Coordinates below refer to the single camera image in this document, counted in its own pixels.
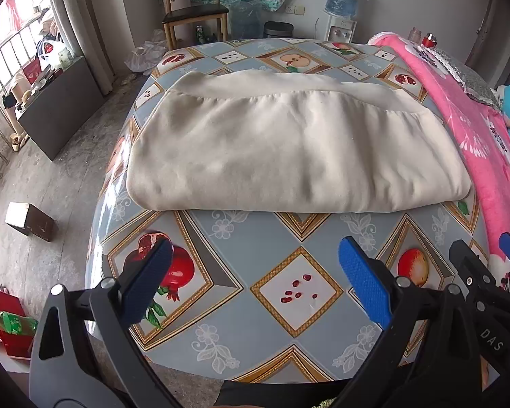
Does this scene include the small wooden box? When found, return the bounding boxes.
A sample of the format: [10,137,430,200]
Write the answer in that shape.
[5,202,56,243]

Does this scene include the crumpled white plastic bag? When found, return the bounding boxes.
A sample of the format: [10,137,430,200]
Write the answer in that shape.
[124,30,168,73]

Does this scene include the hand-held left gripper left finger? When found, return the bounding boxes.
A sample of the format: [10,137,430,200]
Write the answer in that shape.
[29,238,175,408]

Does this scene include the white water dispenser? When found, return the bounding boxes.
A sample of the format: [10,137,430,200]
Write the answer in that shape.
[325,15,358,44]

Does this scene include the empty clear water jug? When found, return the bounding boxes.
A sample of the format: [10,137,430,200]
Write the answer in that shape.
[229,0,266,41]

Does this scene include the fruit-patterned tablecloth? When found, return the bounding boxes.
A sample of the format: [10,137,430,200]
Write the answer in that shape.
[85,38,494,385]

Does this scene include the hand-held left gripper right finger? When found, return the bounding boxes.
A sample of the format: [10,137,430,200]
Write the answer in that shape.
[336,235,483,408]

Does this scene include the grey lace-trimmed cloth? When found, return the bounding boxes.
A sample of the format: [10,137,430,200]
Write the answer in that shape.
[429,47,504,109]

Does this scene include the grey curtain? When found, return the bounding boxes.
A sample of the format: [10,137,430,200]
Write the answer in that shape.
[47,0,115,96]

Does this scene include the red gift box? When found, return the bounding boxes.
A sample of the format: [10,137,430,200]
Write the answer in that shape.
[21,58,42,85]

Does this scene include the black trash bin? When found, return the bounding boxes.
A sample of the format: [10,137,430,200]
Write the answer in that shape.
[263,21,294,40]

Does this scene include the pink printed blanket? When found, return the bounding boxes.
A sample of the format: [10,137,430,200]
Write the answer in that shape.
[368,32,510,302]

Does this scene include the person's dark clothing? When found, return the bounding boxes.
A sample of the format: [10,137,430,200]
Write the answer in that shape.
[215,380,353,408]

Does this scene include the red gift bag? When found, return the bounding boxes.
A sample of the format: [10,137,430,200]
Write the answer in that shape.
[0,287,37,360]

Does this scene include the white plastic carrier bag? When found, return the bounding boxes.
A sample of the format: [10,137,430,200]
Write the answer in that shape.
[38,40,65,71]

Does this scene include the beige zip jacket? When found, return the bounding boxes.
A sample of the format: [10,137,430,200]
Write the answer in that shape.
[125,69,472,214]

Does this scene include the green plastic bottle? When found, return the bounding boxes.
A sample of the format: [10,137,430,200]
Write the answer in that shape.
[0,311,39,334]

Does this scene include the wooden chair with dark seat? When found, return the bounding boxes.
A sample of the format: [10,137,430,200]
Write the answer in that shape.
[158,0,231,52]

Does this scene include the dark grey cabinet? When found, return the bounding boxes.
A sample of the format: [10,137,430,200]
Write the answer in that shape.
[17,56,105,162]

